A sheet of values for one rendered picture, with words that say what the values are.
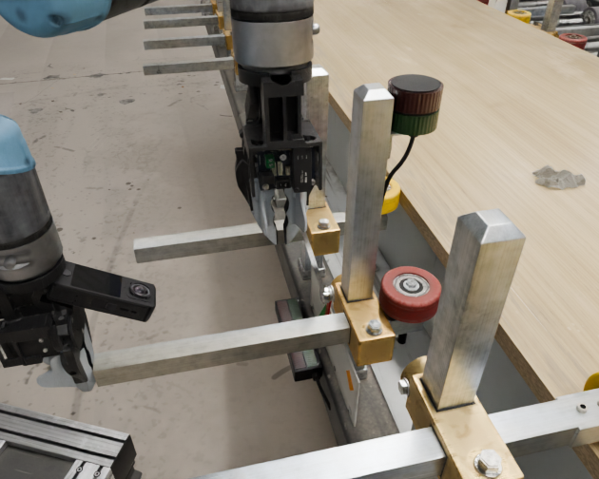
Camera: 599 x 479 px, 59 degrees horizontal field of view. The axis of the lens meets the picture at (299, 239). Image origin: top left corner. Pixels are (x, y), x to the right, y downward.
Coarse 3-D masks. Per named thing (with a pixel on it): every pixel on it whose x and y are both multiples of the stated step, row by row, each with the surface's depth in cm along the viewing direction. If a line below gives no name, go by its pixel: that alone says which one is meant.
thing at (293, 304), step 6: (288, 300) 97; (294, 300) 97; (294, 306) 95; (294, 312) 94; (300, 312) 94; (294, 318) 93; (300, 318) 93; (306, 354) 86; (312, 354) 86; (306, 360) 85; (312, 360) 85; (312, 366) 85
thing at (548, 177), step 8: (544, 168) 93; (552, 168) 92; (536, 176) 93; (544, 176) 93; (552, 176) 92; (560, 176) 91; (568, 176) 90; (576, 176) 91; (544, 184) 91; (552, 184) 90; (560, 184) 90; (568, 184) 90; (576, 184) 91; (584, 184) 91
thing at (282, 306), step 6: (282, 306) 95; (282, 312) 94; (288, 312) 94; (282, 318) 93; (288, 318) 93; (294, 354) 86; (300, 354) 86; (294, 360) 85; (300, 360) 85; (300, 366) 84
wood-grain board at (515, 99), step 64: (320, 0) 201; (384, 0) 201; (448, 0) 201; (320, 64) 142; (384, 64) 142; (448, 64) 142; (512, 64) 142; (576, 64) 142; (448, 128) 109; (512, 128) 109; (576, 128) 109; (448, 192) 89; (512, 192) 89; (576, 192) 89; (448, 256) 76; (576, 256) 75; (512, 320) 65; (576, 320) 65; (576, 384) 57; (576, 448) 54
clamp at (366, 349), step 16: (336, 288) 75; (336, 304) 76; (352, 304) 72; (368, 304) 72; (352, 320) 69; (368, 320) 69; (384, 320) 69; (352, 336) 69; (368, 336) 67; (384, 336) 67; (352, 352) 71; (368, 352) 68; (384, 352) 69
